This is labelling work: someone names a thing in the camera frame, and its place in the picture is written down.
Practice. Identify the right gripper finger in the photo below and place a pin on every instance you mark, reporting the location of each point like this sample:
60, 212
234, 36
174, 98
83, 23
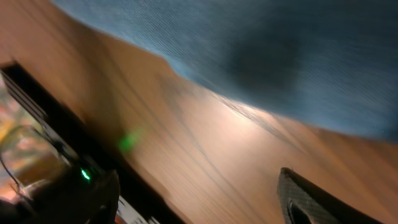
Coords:
301, 201

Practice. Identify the light blue jeans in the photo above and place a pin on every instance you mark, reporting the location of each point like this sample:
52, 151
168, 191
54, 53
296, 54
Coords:
328, 63

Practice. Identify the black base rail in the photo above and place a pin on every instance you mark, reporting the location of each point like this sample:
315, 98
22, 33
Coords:
54, 171

